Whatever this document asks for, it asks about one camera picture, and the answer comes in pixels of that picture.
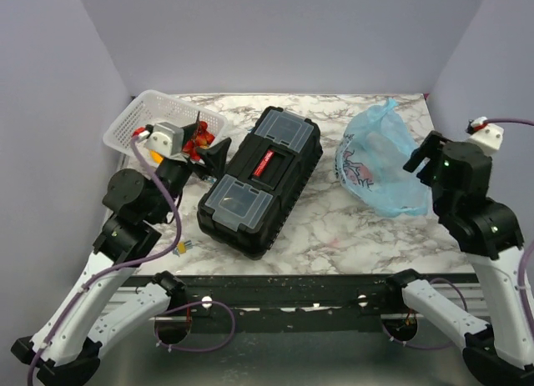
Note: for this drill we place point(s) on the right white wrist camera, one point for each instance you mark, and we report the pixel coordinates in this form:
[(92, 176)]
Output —
[(487, 136)]

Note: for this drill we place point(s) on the black plastic toolbox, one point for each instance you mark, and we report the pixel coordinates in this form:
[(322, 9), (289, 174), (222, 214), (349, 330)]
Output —
[(249, 204)]

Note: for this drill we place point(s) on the orange fake fruit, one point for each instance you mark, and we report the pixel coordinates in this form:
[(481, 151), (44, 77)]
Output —
[(155, 156)]

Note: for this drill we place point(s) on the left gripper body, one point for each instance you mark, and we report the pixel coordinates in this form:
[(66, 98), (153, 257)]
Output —
[(176, 175)]

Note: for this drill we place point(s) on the black mounting base rail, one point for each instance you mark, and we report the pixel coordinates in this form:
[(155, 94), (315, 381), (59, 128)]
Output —
[(291, 303)]

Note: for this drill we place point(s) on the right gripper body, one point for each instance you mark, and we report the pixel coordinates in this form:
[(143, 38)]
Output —
[(439, 202)]

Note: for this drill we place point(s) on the light blue plastic bag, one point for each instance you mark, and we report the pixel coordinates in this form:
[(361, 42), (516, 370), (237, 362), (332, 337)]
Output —
[(369, 163)]

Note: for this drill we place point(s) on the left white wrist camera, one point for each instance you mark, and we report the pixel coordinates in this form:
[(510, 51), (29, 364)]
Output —
[(166, 139)]

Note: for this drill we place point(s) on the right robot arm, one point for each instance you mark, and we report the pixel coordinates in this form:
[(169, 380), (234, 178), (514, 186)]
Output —
[(498, 351)]

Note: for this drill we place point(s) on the small yellow metal connector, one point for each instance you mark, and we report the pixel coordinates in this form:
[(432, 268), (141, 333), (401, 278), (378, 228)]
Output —
[(182, 247)]

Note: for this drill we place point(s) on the white perforated plastic basket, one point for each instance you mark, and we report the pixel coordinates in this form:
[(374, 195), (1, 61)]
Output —
[(150, 107)]

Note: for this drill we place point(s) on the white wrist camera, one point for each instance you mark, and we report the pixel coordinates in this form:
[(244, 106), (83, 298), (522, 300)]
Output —
[(487, 136), (166, 139)]

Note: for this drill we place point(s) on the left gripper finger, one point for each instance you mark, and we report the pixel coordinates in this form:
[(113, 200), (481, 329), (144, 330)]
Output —
[(190, 131), (213, 160)]

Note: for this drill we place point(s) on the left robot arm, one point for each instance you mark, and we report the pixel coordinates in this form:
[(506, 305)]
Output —
[(144, 225)]

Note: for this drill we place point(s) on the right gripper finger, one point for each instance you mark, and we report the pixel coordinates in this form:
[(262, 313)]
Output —
[(427, 175), (429, 148)]

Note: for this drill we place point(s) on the red fake cherry tomatoes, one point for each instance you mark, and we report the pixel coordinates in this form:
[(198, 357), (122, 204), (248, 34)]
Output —
[(201, 139)]

